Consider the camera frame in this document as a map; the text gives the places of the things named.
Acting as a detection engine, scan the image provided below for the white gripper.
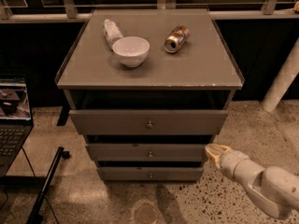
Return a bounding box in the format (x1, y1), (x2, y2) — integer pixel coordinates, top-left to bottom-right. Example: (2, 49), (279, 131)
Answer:
(206, 144), (249, 182)

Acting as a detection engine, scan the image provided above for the black stand leg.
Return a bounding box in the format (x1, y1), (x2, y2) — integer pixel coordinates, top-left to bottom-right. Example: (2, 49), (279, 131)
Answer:
(26, 147), (69, 224)

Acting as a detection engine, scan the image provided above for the clear plastic water bottle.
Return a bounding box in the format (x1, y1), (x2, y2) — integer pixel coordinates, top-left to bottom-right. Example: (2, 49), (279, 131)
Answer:
(103, 20), (123, 48)

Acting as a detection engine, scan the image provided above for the grey drawer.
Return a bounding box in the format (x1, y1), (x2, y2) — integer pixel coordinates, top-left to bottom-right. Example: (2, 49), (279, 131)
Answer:
(86, 144), (207, 162)
(69, 109), (228, 135)
(97, 167), (204, 182)

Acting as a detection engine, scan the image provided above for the black laptop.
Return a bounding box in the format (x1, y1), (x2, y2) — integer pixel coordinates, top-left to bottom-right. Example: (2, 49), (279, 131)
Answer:
(0, 74), (34, 177)

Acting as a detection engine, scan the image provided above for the grey top drawer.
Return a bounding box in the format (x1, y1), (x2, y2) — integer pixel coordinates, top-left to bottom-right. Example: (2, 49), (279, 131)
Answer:
(69, 109), (228, 135)

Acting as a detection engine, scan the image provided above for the metal window rail frame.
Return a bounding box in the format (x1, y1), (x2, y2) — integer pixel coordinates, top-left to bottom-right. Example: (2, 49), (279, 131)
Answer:
(0, 0), (299, 22)

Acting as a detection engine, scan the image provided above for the gold soda can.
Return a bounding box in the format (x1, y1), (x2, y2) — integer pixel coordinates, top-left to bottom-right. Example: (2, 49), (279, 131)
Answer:
(164, 25), (190, 53)

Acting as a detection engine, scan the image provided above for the grey drawer cabinet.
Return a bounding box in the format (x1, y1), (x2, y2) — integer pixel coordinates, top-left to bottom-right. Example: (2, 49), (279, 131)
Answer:
(56, 9), (244, 169)

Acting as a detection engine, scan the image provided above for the grey bottom drawer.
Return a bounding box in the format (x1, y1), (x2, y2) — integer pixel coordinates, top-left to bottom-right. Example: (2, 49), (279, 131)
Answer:
(97, 167), (204, 182)

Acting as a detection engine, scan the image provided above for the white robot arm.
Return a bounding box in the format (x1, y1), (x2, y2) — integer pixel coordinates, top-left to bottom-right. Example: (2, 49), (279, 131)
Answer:
(205, 144), (299, 219)

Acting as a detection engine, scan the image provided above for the white ceramic bowl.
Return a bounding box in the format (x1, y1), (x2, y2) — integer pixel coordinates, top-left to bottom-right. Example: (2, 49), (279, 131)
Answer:
(112, 36), (150, 67)

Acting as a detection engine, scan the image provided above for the white diagonal pole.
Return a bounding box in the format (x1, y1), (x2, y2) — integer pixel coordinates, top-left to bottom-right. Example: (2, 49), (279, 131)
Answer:
(261, 38), (299, 112)

